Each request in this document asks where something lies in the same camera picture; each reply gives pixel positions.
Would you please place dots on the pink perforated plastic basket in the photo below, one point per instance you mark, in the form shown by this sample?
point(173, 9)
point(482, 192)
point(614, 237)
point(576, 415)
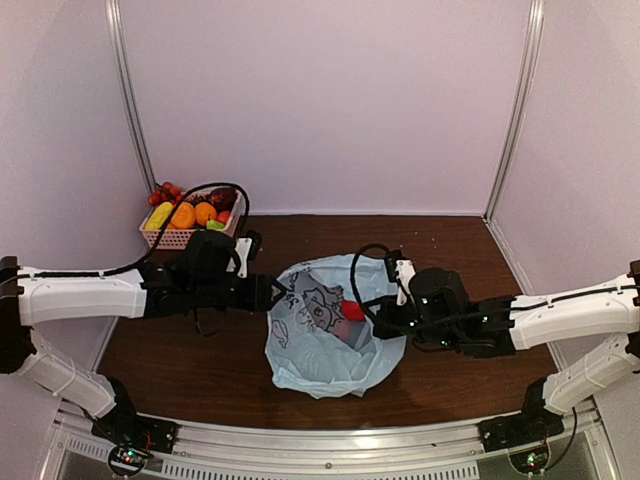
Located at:
point(168, 238)

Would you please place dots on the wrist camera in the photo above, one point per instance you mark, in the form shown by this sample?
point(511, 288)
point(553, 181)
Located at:
point(247, 249)
point(400, 271)

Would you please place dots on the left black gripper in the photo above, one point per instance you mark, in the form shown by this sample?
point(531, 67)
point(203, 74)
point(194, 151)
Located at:
point(257, 297)

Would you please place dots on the light blue printed plastic bag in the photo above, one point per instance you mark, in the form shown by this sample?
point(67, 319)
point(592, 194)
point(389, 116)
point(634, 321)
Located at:
point(312, 347)

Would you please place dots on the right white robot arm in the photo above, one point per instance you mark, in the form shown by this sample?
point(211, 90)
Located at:
point(607, 312)

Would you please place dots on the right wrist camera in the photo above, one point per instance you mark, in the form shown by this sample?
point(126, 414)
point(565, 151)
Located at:
point(400, 271)

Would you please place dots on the left aluminium corner post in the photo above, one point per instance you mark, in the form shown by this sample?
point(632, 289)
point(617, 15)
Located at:
point(126, 85)

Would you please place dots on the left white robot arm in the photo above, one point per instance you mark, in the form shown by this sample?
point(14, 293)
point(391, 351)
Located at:
point(30, 297)

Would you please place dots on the aluminium corner post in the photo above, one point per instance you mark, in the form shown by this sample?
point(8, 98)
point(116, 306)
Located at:
point(527, 71)
point(126, 85)

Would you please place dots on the right aluminium corner post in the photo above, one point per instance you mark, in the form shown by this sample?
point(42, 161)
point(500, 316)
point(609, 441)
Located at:
point(527, 71)

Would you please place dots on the red lychee bunch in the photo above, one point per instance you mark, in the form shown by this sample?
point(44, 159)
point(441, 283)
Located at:
point(166, 192)

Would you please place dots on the orange fruit in basket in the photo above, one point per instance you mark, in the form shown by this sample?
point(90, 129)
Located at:
point(205, 212)

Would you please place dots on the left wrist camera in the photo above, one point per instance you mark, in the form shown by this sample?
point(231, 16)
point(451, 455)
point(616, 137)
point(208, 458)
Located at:
point(247, 249)

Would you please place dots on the red peach in basket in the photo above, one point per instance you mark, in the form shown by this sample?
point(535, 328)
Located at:
point(223, 216)

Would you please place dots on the dark red apple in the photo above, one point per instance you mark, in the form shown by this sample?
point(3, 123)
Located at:
point(223, 198)

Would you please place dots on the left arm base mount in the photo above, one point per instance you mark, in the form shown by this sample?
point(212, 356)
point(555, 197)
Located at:
point(125, 427)

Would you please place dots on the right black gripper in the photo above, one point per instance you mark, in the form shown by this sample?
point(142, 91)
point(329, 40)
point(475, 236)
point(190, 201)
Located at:
point(384, 325)

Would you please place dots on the front aluminium rail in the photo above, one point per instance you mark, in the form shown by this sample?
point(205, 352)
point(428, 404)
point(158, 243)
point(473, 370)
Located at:
point(452, 450)

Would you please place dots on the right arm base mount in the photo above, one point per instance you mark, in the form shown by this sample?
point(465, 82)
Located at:
point(534, 423)

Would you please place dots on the green pear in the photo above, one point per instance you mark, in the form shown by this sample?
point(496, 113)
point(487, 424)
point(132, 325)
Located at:
point(215, 225)

